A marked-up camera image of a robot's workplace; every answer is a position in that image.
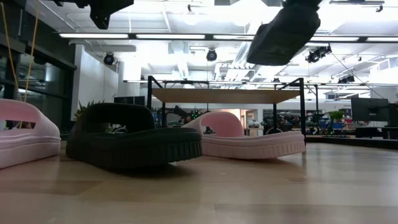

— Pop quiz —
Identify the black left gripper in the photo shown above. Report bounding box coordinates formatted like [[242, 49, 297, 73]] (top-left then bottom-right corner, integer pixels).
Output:
[[51, 0, 135, 30]]

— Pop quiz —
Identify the black rubber slide sandal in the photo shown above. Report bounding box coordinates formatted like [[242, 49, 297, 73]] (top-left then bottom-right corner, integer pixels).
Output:
[[65, 103, 203, 171], [246, 4, 322, 67]]

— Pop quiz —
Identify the pink rubber slide sandal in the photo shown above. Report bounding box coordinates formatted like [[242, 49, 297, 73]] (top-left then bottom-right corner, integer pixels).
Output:
[[0, 98, 62, 170], [182, 111, 306, 160]]

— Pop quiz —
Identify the long ceiling strip light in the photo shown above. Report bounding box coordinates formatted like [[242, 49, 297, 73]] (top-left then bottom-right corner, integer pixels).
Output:
[[58, 32, 398, 44]]

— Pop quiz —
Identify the black computer monitor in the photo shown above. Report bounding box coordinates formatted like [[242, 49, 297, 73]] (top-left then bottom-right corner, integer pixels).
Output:
[[387, 103, 398, 127], [113, 95, 146, 106], [351, 98, 389, 123]]

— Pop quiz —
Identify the potted succulent plant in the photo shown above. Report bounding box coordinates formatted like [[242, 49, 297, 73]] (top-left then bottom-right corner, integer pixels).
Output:
[[73, 99, 105, 121]]

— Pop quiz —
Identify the small plant in blue pot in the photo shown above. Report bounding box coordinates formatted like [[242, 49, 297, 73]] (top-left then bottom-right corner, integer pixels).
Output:
[[329, 110, 345, 130]]

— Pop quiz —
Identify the yellow cable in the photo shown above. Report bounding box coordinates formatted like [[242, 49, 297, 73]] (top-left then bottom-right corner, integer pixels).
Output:
[[0, 1, 40, 129]]

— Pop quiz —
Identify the wooden shelf with black frame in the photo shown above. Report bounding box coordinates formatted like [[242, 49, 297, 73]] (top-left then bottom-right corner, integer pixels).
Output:
[[147, 75, 320, 146]]

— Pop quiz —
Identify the black metal table frame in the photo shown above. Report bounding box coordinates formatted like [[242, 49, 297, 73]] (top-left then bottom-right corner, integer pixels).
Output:
[[306, 134, 398, 151]]

